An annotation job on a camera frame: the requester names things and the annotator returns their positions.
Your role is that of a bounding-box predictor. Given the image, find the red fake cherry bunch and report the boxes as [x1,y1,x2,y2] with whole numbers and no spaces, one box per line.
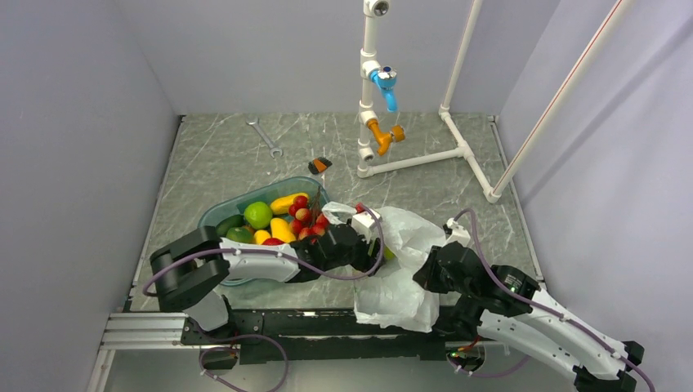
[288,188,329,240]

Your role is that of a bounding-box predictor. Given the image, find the light green fake fruit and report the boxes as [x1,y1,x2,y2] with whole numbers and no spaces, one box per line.
[383,247,396,261]

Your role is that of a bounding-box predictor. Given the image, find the white plastic bag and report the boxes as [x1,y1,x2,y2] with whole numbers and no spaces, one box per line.
[354,206,445,333]

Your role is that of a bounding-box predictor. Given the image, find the red fake apple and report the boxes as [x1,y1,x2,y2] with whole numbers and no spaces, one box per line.
[262,238,285,246]

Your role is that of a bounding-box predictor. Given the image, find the dark green fake lime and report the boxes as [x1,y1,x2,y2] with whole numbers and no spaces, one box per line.
[225,226,254,244]

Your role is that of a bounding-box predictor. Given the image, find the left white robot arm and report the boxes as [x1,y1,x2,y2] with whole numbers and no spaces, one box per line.
[142,224,385,343]

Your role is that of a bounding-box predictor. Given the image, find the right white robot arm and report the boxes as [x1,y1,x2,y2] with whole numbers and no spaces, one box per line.
[413,242,644,391]

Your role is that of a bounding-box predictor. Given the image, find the yellow fake mango middle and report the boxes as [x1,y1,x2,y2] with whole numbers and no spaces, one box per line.
[270,217,297,243]

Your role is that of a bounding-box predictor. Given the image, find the yellow fake mango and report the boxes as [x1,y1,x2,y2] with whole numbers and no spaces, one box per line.
[270,193,308,216]
[270,217,297,243]
[253,229,272,245]

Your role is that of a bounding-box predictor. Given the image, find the yellow fake mango upper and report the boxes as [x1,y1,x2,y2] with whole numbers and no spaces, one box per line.
[270,193,308,216]

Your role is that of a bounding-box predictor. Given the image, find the yellow fake mango lower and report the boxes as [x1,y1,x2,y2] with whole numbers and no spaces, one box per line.
[253,229,272,245]

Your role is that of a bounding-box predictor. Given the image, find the dark green fake avocado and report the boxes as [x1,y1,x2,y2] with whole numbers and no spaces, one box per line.
[216,214,245,237]

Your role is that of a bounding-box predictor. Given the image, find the small orange black brush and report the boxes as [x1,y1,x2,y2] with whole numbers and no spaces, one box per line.
[308,157,333,176]

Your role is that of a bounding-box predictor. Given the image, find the teal plastic tub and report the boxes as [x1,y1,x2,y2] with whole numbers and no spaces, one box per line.
[198,176,329,283]

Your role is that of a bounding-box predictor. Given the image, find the orange tap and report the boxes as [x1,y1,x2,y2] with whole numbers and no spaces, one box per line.
[366,118,405,156]

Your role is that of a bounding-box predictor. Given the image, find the silver wrench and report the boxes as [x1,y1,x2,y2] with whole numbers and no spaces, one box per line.
[246,118,284,158]

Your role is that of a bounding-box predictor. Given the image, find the blue tap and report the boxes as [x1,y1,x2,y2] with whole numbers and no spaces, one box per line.
[369,66,398,113]

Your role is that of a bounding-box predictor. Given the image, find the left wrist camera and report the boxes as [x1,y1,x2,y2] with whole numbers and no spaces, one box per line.
[350,203,382,242]

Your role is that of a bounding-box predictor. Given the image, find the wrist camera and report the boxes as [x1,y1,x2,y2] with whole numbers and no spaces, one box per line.
[443,218,472,247]
[350,203,382,242]

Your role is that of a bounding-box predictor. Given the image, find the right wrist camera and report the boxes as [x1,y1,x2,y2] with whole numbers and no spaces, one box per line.
[443,218,472,247]

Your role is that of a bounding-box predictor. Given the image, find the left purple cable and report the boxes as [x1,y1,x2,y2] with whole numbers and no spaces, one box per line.
[141,204,386,392]

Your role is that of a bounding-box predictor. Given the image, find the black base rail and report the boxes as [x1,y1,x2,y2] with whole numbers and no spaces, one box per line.
[181,306,481,364]

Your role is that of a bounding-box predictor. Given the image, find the white pvc pipe frame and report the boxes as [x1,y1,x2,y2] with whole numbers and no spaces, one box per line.
[355,0,634,205]

